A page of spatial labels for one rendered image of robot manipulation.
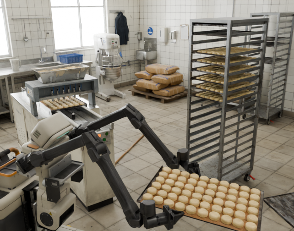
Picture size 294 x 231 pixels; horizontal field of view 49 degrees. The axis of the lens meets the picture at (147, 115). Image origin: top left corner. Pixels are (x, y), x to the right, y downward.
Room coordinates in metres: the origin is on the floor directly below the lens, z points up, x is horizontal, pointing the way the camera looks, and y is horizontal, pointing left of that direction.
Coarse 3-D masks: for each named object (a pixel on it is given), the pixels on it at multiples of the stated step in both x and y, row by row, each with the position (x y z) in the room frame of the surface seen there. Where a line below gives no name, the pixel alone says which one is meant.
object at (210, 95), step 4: (204, 92) 3.34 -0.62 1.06; (208, 92) 3.36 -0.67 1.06; (236, 92) 3.33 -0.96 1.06; (240, 92) 3.32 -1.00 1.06; (244, 92) 3.36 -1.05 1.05; (248, 92) 3.32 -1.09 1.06; (252, 92) 3.35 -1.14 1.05; (200, 96) 3.22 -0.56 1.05; (204, 96) 3.21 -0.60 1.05; (208, 96) 3.17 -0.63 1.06; (212, 96) 3.20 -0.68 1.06; (216, 96) 3.17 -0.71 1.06; (220, 96) 3.18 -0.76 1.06; (228, 96) 3.17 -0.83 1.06; (232, 96) 3.16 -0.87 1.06; (236, 96) 3.16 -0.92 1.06; (216, 100) 3.06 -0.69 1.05; (220, 100) 3.03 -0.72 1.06
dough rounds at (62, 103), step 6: (72, 96) 3.76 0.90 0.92; (42, 102) 3.58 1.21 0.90; (48, 102) 3.51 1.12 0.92; (54, 102) 3.51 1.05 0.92; (60, 102) 3.50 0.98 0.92; (66, 102) 3.50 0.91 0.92; (72, 102) 3.50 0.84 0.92; (78, 102) 3.50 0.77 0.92; (54, 108) 3.28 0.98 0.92; (60, 108) 3.31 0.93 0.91
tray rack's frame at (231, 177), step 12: (264, 24) 3.34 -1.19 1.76; (264, 36) 3.33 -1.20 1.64; (264, 48) 3.32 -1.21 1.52; (264, 60) 3.34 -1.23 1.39; (240, 108) 3.51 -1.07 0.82; (252, 144) 3.34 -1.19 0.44; (216, 156) 3.65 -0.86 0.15; (252, 156) 3.33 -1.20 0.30; (204, 168) 3.34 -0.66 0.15; (216, 168) 3.34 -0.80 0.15; (228, 168) 3.33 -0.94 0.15; (240, 168) 3.33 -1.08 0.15; (252, 168) 3.33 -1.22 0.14; (228, 180) 3.06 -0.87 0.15
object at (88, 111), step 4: (80, 108) 3.45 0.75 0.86; (84, 108) 3.35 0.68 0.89; (84, 112) 3.36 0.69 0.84; (88, 112) 3.27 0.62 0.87; (92, 112) 3.19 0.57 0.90; (92, 116) 3.19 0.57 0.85; (96, 116) 3.10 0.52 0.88; (100, 116) 3.05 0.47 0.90; (112, 124) 2.84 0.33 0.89; (112, 128) 2.84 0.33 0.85
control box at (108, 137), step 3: (108, 129) 2.85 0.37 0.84; (96, 132) 2.77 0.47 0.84; (99, 132) 2.77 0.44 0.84; (102, 132) 2.78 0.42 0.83; (105, 132) 2.80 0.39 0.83; (108, 132) 2.81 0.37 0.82; (102, 135) 2.78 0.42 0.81; (105, 135) 2.80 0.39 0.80; (108, 135) 2.82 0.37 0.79; (102, 138) 2.78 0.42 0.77; (108, 138) 2.82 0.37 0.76; (105, 141) 2.80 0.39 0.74; (108, 141) 2.81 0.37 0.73
